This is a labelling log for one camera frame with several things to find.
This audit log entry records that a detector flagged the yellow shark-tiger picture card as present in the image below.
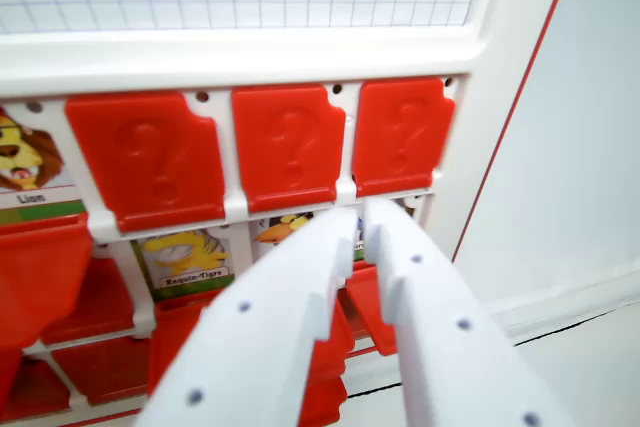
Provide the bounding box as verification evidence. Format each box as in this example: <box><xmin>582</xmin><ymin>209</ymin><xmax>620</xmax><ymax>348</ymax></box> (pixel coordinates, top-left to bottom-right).
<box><xmin>130</xmin><ymin>227</ymin><xmax>237</xmax><ymax>303</ymax></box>

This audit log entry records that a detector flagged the lion picture card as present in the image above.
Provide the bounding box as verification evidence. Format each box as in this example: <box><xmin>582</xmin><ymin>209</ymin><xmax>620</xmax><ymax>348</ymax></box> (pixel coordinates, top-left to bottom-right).
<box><xmin>0</xmin><ymin>105</ymin><xmax>87</xmax><ymax>224</ymax></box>

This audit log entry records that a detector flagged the red board flap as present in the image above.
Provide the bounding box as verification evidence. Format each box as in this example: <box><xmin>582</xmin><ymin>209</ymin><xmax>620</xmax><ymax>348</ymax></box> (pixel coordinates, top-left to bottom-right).
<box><xmin>0</xmin><ymin>213</ymin><xmax>95</xmax><ymax>351</ymax></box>
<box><xmin>351</xmin><ymin>75</ymin><xmax>457</xmax><ymax>199</ymax></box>
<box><xmin>63</xmin><ymin>90</ymin><xmax>227</xmax><ymax>235</ymax></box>
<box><xmin>230</xmin><ymin>83</ymin><xmax>347</xmax><ymax>215</ymax></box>

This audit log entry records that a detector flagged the red and white game board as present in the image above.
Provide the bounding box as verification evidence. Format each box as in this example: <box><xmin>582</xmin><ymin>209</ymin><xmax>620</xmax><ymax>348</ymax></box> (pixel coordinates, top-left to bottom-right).
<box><xmin>0</xmin><ymin>0</ymin><xmax>581</xmax><ymax>427</ymax></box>

